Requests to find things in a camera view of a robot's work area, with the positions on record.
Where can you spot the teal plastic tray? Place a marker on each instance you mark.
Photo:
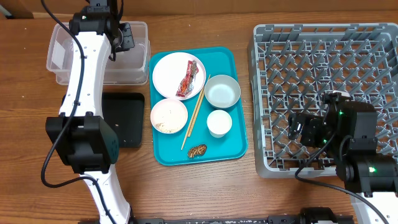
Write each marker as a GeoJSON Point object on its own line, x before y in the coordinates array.
{"type": "Point", "coordinates": [167, 147]}

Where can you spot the brown food scrap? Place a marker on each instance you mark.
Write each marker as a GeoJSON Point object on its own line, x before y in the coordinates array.
{"type": "Point", "coordinates": [197, 151]}

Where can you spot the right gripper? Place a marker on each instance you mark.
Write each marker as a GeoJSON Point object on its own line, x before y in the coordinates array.
{"type": "Point", "coordinates": [310, 122]}

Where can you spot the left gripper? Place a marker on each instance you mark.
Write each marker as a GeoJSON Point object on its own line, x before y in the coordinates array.
{"type": "Point", "coordinates": [129, 40]}

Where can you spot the black tray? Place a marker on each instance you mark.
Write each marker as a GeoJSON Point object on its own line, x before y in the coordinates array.
{"type": "Point", "coordinates": [124, 112]}

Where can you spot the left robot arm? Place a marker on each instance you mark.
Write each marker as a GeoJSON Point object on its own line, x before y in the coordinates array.
{"type": "Point", "coordinates": [79, 134]}

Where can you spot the grey dishwasher rack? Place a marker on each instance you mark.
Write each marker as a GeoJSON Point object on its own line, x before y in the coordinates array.
{"type": "Point", "coordinates": [292, 65]}

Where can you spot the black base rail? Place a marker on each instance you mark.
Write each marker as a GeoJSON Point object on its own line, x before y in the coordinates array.
{"type": "Point", "coordinates": [306, 216]}

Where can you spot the clear plastic bin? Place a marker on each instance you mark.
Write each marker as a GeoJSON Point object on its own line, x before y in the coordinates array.
{"type": "Point", "coordinates": [130, 67]}

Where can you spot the large white plate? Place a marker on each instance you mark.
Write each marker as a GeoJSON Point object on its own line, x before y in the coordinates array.
{"type": "Point", "coordinates": [170, 71]}

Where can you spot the pink bowl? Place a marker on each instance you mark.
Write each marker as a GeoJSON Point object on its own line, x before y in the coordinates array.
{"type": "Point", "coordinates": [169, 116]}

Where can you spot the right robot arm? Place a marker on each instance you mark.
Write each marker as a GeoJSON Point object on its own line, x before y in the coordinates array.
{"type": "Point", "coordinates": [347, 133]}

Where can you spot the wooden chopstick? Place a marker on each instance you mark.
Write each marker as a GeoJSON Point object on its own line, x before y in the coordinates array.
{"type": "Point", "coordinates": [186, 134]}
{"type": "Point", "coordinates": [195, 112]}

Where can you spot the white cup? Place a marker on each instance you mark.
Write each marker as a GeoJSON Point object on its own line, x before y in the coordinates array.
{"type": "Point", "coordinates": [219, 123]}

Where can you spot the grey-white bowl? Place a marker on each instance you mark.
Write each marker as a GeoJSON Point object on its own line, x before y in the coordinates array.
{"type": "Point", "coordinates": [222, 91]}

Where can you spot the red snack wrapper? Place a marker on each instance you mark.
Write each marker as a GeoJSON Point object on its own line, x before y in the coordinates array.
{"type": "Point", "coordinates": [186, 85]}

